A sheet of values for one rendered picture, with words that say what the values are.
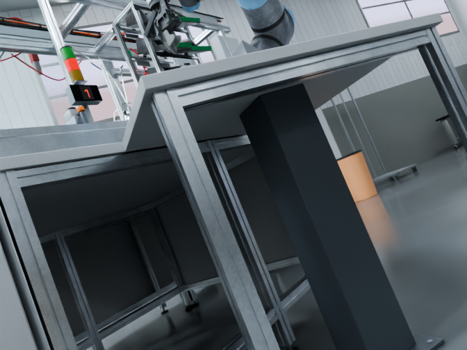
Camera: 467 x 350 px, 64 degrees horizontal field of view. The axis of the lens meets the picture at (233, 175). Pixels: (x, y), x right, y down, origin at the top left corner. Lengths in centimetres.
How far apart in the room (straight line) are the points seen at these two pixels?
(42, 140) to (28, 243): 30
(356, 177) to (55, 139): 456
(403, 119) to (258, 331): 760
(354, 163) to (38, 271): 471
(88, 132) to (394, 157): 691
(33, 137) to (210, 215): 59
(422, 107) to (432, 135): 60
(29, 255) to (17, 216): 9
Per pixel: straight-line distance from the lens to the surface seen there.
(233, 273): 73
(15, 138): 111
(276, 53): 88
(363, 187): 533
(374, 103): 782
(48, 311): 94
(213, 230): 72
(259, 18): 121
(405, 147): 798
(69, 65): 168
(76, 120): 138
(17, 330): 93
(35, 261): 95
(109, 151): 110
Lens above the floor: 56
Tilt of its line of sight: 5 degrees up
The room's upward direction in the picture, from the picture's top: 22 degrees counter-clockwise
